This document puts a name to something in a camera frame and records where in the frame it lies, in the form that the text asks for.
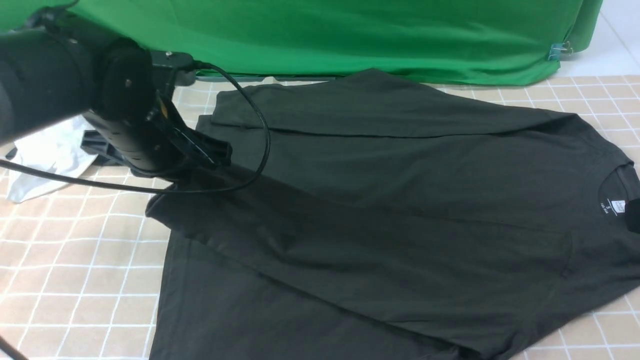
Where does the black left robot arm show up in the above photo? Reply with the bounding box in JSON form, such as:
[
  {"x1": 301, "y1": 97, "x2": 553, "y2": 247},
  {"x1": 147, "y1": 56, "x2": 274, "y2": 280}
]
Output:
[{"x1": 0, "y1": 6, "x2": 233, "y2": 178}]

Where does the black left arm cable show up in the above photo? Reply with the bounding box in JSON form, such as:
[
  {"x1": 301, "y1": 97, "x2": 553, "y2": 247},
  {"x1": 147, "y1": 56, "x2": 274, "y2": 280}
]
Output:
[{"x1": 0, "y1": 61, "x2": 272, "y2": 195}]

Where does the white crumpled garment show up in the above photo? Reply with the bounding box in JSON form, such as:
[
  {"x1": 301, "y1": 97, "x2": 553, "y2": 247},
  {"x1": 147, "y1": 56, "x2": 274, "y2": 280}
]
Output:
[{"x1": 6, "y1": 115, "x2": 96, "y2": 204}]

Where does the green backdrop cloth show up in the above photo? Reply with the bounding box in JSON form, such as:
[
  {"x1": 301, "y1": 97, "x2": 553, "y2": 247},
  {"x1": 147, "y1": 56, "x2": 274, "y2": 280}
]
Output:
[{"x1": 0, "y1": 0, "x2": 604, "y2": 87}]

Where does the dark gray long-sleeve shirt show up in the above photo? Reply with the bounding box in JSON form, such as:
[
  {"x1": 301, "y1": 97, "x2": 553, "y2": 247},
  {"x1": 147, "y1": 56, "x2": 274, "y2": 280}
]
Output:
[{"x1": 146, "y1": 69, "x2": 639, "y2": 360}]

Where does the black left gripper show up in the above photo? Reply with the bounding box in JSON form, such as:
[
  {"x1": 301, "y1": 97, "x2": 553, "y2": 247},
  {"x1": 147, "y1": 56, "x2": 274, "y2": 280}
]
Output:
[{"x1": 80, "y1": 95, "x2": 233, "y2": 176}]

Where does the beige checkered tablecloth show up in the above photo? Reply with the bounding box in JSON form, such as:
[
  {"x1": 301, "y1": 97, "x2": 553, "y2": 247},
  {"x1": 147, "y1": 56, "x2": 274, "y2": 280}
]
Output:
[{"x1": 0, "y1": 75, "x2": 640, "y2": 360}]

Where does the blue binder clip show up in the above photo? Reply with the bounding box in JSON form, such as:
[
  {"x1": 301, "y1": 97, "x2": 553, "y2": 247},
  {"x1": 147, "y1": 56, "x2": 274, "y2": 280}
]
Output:
[{"x1": 546, "y1": 41, "x2": 575, "y2": 62}]

